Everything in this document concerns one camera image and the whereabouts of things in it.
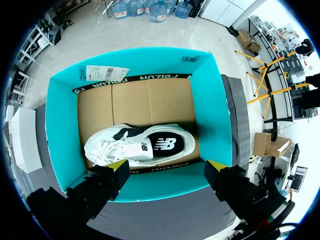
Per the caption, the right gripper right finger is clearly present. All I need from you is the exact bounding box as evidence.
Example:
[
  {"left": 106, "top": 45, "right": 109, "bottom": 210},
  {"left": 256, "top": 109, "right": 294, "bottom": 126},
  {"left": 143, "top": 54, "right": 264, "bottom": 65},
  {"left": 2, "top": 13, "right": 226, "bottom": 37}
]
[{"left": 204, "top": 160, "right": 286, "bottom": 220}]

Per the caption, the black and blue insole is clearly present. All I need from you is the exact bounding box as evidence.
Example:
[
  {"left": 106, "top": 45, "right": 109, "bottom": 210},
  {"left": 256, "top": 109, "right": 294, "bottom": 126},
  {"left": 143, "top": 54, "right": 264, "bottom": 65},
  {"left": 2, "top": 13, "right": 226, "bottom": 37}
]
[{"left": 146, "top": 132, "right": 186, "bottom": 159}]

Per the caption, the teal box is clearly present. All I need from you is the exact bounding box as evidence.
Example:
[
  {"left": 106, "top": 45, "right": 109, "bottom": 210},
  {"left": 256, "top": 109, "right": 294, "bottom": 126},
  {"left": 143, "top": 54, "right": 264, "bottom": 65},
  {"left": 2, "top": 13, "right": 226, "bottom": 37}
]
[{"left": 44, "top": 46, "right": 233, "bottom": 204}]

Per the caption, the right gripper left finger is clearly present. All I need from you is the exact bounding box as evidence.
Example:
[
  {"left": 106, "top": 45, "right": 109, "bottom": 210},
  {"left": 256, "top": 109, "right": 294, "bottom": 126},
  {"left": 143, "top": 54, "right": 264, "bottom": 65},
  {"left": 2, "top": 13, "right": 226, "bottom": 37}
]
[{"left": 66, "top": 160, "right": 131, "bottom": 222}]

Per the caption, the white shoe with black patch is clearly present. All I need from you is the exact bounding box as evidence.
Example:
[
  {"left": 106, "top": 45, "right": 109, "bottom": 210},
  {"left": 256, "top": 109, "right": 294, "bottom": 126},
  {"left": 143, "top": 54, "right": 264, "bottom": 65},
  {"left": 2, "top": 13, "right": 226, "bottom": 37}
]
[{"left": 83, "top": 122, "right": 196, "bottom": 168}]

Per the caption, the large white block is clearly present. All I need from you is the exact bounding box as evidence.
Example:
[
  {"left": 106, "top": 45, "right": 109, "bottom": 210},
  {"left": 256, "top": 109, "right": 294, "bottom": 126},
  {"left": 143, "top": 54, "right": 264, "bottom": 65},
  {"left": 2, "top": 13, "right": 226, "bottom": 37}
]
[{"left": 10, "top": 107, "right": 44, "bottom": 174}]

